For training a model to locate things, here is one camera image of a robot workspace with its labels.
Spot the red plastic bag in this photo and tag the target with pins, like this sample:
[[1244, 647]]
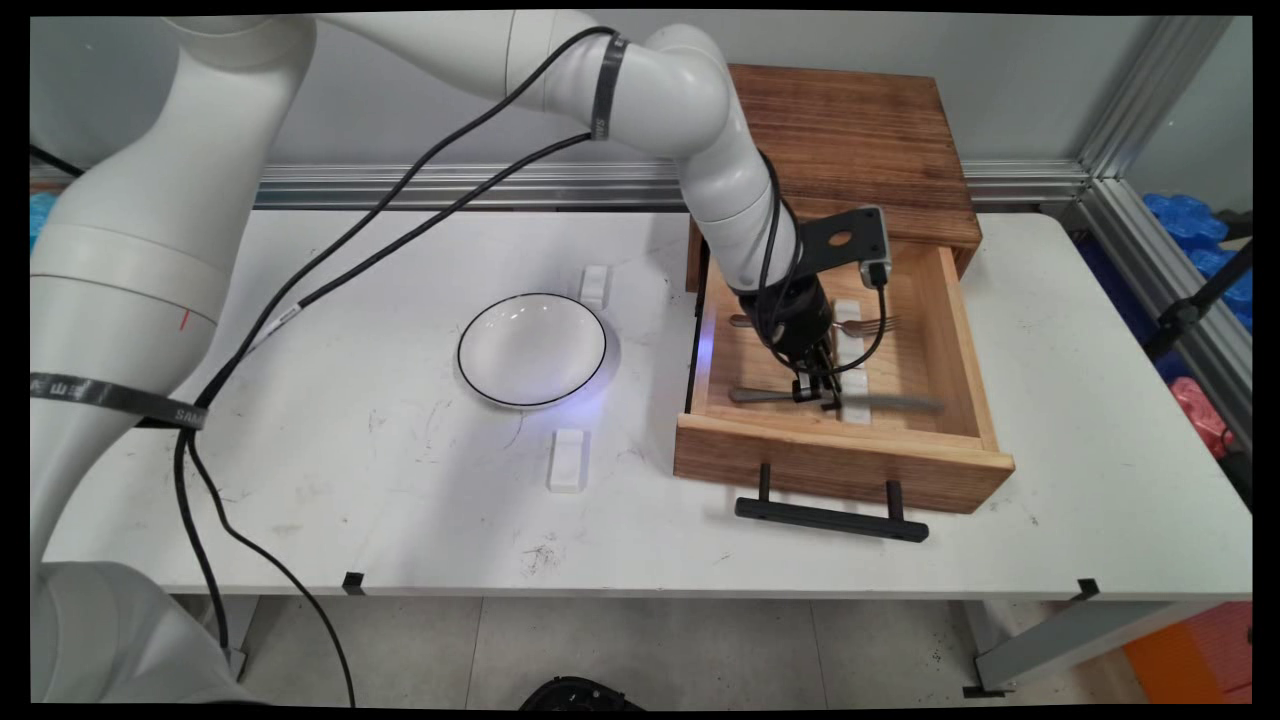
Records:
[[1195, 405]]

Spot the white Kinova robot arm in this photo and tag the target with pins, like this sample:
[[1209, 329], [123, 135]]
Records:
[[120, 230]]

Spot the grey metal table leg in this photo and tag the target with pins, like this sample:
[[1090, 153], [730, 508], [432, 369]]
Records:
[[245, 620], [1050, 640]]

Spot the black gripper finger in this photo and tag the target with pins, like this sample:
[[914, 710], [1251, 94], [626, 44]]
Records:
[[831, 385], [806, 388]]

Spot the blue plastic bag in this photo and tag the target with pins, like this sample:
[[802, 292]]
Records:
[[1185, 215], [40, 215]]

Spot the white bowl with black rim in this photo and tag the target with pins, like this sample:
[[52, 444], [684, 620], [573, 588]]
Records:
[[530, 350]]

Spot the metal fork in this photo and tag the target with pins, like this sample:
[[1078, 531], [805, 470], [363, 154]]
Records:
[[875, 325]]

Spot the white ceramic cutlery rest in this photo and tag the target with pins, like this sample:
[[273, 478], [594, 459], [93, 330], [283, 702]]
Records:
[[848, 308], [860, 382], [596, 285], [567, 460]]

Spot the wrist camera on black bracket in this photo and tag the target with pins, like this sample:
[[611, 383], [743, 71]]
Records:
[[840, 240]]

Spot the black rounded base object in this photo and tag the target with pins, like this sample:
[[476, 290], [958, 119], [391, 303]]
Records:
[[580, 695]]

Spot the light wooden drawer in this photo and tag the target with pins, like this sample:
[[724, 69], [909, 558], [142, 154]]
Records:
[[800, 460]]

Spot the short aluminium frame rail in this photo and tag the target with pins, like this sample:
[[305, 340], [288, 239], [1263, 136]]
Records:
[[1170, 290]]

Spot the metal table knife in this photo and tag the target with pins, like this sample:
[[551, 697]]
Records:
[[900, 403]]

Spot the black table edge clip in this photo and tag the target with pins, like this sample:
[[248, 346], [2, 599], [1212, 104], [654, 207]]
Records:
[[354, 584], [1088, 589]]

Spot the long aluminium frame rail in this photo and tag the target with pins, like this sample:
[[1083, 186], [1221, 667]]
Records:
[[500, 185]]

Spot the upright aluminium frame post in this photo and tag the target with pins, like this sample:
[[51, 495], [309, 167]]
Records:
[[1150, 100]]

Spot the black tripod stand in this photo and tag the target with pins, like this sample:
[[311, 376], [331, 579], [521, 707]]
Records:
[[1185, 312]]

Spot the orange box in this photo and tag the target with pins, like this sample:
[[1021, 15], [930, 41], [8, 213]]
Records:
[[1190, 650]]

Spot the dark wooden cabinet box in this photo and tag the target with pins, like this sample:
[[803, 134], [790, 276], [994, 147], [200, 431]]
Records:
[[880, 120]]

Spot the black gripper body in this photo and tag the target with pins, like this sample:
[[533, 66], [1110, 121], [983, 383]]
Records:
[[795, 320]]

